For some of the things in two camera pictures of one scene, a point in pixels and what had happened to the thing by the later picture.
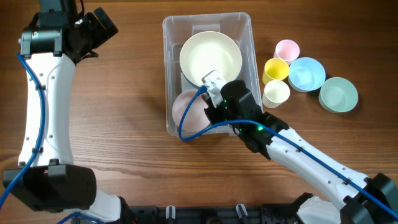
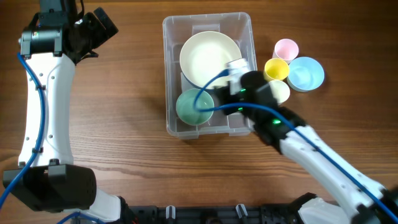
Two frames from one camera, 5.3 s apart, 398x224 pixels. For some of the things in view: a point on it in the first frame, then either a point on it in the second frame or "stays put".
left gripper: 102,33 stays put
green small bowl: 338,94 → 185,109
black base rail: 213,214 stays put
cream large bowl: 206,51 stays put
